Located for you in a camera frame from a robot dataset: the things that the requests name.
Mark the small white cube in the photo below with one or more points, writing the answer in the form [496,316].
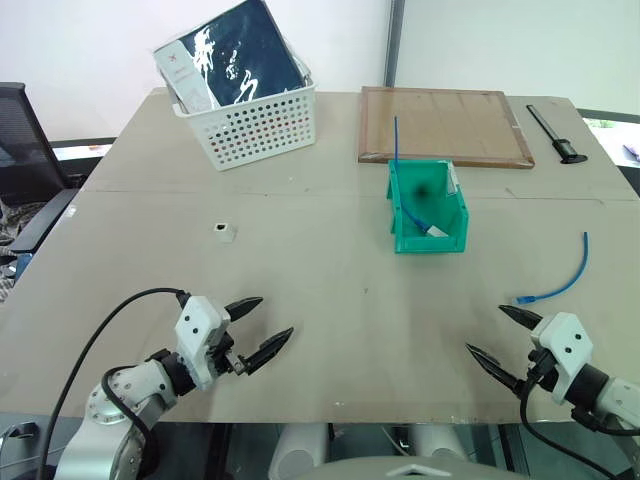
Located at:
[223,235]

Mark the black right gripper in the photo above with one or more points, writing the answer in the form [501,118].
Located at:
[541,375]

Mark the purple item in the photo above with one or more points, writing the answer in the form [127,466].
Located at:
[632,151]

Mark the black caliper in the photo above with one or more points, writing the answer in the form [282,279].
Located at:
[567,150]

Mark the white perforated plastic basket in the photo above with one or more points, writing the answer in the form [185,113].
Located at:
[260,125]

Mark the white slim box red mark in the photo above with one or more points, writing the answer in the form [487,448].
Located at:
[181,70]

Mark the silver robot torso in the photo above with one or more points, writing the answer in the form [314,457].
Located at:
[410,470]

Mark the wooden framed board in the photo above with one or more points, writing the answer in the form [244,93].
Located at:
[440,125]

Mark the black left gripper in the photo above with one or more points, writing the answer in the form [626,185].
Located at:
[227,357]

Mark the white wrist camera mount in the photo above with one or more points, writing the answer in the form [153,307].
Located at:
[565,335]
[197,320]

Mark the green plastic bin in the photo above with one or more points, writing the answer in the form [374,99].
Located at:
[425,245]

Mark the grey wall pillar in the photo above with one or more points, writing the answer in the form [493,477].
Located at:
[394,45]

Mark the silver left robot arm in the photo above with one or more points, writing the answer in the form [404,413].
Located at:
[145,385]

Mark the white rounded shape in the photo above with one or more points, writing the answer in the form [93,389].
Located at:
[297,452]
[440,445]

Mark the dark blue glossy book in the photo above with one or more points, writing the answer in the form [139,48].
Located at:
[250,45]

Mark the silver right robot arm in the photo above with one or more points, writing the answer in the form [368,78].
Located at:
[625,395]

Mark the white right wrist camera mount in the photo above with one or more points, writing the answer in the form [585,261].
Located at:
[565,335]

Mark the black office chair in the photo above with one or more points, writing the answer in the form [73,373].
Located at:
[25,150]

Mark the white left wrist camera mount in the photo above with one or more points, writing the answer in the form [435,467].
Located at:
[197,320]

